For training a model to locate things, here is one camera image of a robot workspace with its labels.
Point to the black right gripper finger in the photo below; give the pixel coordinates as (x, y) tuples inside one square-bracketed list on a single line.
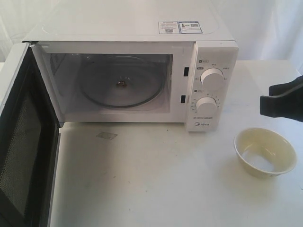
[(287, 105)]

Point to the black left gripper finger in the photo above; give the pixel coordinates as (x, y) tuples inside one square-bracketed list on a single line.
[(279, 89)]

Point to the cream ceramic bowl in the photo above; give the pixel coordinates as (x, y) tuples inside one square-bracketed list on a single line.
[(263, 153)]

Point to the glass microwave turntable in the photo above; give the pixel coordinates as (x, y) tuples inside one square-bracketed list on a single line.
[(122, 81)]

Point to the white microwave oven body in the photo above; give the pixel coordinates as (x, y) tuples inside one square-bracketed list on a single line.
[(76, 33)]

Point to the upper white control knob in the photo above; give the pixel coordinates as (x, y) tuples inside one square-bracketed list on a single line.
[(212, 77)]

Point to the white control knob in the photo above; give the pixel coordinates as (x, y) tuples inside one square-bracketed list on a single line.
[(212, 77), (206, 105)]

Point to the lower white control knob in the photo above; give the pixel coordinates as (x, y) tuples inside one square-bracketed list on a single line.
[(206, 105)]

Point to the right blue warning sticker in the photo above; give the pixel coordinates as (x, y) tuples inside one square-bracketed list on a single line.
[(189, 27)]

